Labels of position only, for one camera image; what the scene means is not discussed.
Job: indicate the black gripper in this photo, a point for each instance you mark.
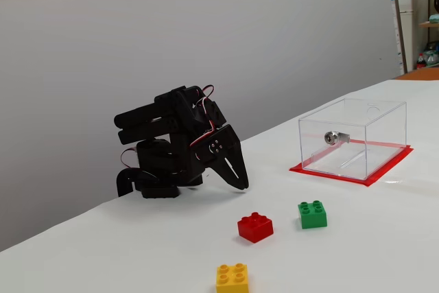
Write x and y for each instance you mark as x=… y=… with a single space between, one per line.
x=224 y=151

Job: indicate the yellow lego brick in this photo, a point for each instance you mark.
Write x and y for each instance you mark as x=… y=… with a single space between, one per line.
x=232 y=278

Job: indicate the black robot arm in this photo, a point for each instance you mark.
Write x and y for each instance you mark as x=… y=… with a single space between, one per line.
x=178 y=118

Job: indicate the red lego brick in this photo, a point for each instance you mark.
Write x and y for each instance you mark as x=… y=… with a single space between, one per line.
x=255 y=228

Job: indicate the green lego brick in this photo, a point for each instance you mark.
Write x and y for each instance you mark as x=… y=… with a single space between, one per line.
x=312 y=215

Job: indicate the silver box lock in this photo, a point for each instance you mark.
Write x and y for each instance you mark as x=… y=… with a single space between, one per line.
x=334 y=137

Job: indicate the transparent plastic box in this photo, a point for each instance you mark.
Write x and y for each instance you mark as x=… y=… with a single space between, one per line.
x=353 y=138

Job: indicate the black table clamp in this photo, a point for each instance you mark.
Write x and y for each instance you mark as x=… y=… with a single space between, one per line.
x=123 y=183

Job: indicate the orange table surface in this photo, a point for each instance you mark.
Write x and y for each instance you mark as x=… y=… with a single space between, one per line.
x=420 y=73

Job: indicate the cola bottle red cap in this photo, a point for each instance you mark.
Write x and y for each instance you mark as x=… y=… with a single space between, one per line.
x=420 y=62

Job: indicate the white refrigerator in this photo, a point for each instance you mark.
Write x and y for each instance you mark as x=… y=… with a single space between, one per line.
x=406 y=25

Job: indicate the metal shelf rack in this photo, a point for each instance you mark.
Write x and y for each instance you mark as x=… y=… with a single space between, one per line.
x=398 y=15

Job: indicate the teal round object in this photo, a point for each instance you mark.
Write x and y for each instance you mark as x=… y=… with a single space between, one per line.
x=435 y=18

